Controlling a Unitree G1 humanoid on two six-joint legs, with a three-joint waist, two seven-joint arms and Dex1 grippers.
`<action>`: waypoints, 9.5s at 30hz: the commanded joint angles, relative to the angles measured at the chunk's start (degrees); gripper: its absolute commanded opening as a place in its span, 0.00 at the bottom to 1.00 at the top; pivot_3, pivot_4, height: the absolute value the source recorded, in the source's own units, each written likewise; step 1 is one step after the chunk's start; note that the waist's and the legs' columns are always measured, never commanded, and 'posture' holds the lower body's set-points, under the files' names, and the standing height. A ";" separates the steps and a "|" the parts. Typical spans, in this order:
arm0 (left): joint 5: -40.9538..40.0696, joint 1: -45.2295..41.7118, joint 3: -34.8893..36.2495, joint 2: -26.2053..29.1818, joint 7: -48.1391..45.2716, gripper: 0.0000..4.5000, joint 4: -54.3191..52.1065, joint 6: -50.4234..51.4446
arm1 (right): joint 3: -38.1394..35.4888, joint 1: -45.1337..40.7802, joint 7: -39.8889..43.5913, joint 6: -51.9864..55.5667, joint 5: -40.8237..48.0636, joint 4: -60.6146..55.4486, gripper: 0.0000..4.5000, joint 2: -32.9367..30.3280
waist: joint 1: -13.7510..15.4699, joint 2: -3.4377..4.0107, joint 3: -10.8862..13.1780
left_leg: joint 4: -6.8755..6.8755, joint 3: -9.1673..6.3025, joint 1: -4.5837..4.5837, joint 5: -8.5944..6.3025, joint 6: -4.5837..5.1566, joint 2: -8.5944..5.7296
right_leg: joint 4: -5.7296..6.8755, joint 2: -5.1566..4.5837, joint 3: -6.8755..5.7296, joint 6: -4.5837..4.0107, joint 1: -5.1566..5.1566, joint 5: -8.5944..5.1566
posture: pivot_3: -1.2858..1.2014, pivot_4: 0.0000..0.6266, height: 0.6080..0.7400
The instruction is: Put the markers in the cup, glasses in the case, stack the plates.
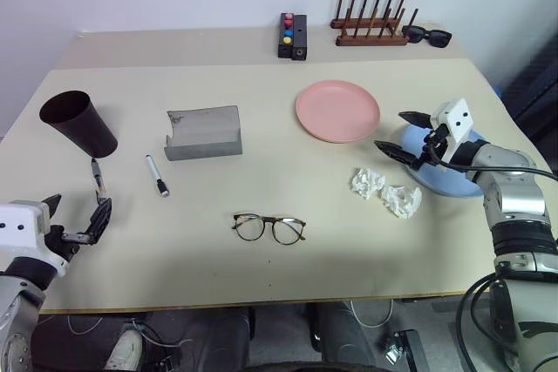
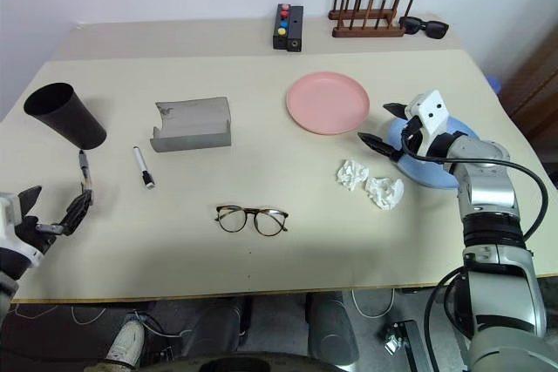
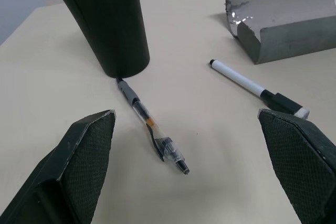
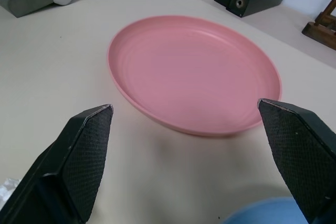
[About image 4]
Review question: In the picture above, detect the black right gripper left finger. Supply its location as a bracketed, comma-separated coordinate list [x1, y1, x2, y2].
[0, 104, 114, 224]

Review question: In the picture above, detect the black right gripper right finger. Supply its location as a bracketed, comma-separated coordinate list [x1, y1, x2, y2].
[258, 98, 336, 224]

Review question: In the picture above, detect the blue rounded object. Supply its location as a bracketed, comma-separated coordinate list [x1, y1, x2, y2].
[222, 197, 305, 224]

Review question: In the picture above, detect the white crinkled plastic wrap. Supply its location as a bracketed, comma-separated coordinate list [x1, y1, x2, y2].
[0, 176, 22, 209]

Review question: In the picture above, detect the dark wooden peg rack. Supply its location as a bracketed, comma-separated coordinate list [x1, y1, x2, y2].
[301, 0, 336, 51]

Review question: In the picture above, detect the pink round plate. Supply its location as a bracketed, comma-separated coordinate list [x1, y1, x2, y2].
[107, 15, 283, 137]

